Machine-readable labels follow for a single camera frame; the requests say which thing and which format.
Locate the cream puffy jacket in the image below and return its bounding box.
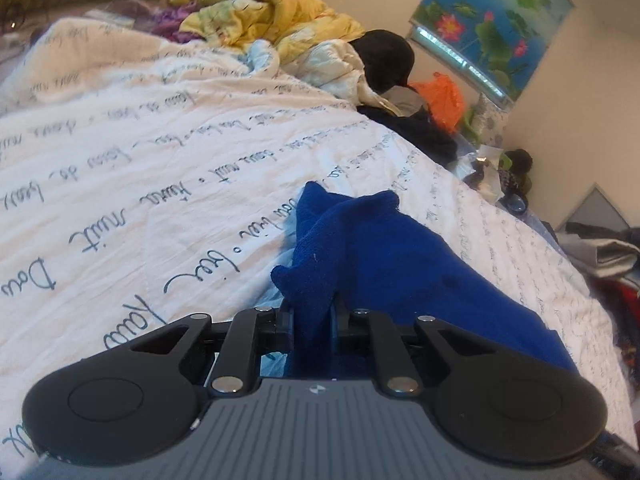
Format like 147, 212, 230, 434
280, 40, 396, 111

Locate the grey garment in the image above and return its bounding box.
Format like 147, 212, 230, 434
385, 87, 431, 116

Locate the white script-printed bed sheet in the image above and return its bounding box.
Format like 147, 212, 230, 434
0, 17, 638, 480

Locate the clear plastic wrapping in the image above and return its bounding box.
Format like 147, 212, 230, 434
460, 145, 506, 196

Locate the green and black plush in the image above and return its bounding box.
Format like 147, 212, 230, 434
500, 149, 533, 201

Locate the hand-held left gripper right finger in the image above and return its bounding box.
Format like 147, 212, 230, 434
330, 291, 506, 396

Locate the lotus wall poster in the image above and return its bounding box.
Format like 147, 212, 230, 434
410, 0, 576, 103

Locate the black hat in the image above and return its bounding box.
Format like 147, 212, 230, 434
352, 30, 416, 96

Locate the dark navy cloth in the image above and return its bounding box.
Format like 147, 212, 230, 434
357, 105, 458, 166

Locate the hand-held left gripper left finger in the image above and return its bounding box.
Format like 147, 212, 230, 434
127, 305, 296, 396

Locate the grey cushion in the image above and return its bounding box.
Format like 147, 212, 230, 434
557, 184, 631, 233

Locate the purple cloth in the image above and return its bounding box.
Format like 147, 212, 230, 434
100, 0, 201, 46

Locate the blue knit sweater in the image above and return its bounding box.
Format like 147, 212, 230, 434
270, 180, 581, 381

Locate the light blue cloth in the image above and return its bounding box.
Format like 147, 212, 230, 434
245, 40, 281, 76

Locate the pile of dark clothes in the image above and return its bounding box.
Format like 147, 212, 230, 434
555, 220, 640, 361

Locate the orange bag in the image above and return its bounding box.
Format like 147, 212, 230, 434
407, 72, 468, 133

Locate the yellow floral comforter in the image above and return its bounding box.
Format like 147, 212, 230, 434
167, 0, 366, 61

